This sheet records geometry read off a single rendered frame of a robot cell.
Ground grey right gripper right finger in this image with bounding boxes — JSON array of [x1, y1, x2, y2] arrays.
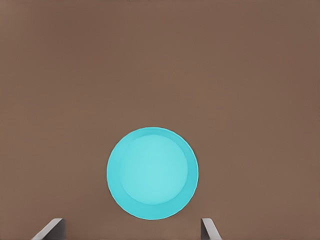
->
[[200, 217, 223, 240]]

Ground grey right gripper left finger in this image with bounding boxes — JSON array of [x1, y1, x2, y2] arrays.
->
[[30, 217, 67, 240]]

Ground turquoise round plate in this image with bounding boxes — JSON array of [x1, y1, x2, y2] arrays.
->
[[106, 126, 200, 221]]

